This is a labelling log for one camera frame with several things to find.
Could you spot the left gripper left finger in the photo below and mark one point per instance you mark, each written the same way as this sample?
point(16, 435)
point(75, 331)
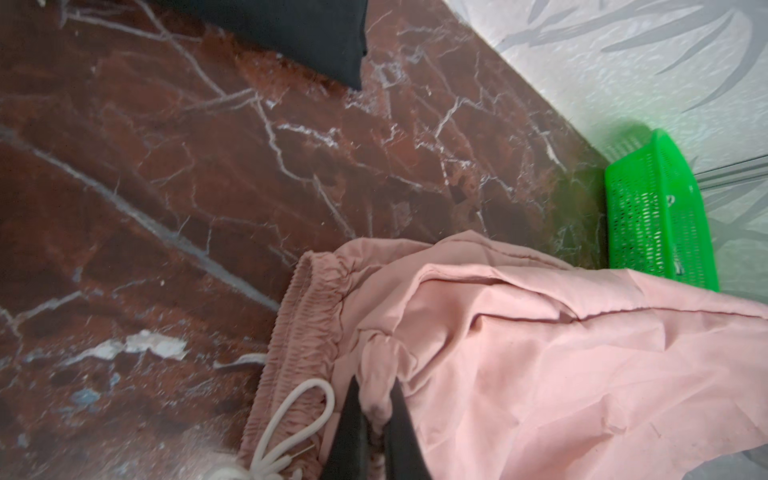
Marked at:
point(348, 458)

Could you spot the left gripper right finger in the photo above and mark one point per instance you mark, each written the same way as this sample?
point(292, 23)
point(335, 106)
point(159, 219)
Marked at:
point(403, 455)

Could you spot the pink garment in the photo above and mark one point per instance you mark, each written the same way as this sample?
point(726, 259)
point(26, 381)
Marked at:
point(517, 365)

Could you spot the black shirt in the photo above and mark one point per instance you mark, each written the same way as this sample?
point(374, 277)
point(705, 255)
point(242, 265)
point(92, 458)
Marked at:
point(328, 37)

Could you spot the green plastic basket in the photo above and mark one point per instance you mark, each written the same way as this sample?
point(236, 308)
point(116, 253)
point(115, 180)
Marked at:
point(657, 223)

